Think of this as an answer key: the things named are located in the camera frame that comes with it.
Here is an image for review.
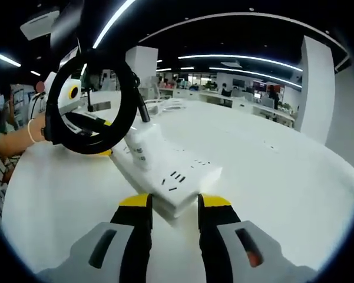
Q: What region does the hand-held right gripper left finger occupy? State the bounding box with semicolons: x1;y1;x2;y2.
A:
37;193;154;283

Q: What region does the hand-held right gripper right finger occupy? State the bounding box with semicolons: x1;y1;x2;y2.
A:
197;193;316;283

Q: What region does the black charger cable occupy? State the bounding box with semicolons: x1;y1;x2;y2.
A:
44;49;153;156

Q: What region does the white charger adapter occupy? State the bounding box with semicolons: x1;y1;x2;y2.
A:
124;123;160;172

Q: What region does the white power strip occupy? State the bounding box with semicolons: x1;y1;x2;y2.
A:
110;123;223;219

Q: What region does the person's left hand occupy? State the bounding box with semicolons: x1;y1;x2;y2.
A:
32;114;49;144

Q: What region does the white ceiling air conditioner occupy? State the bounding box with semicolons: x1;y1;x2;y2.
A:
19;10;61;41

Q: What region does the row of background office desks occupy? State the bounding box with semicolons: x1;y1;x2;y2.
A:
158;85;296;128

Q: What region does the white power strip cable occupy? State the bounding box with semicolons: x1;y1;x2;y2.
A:
145;97;190;115

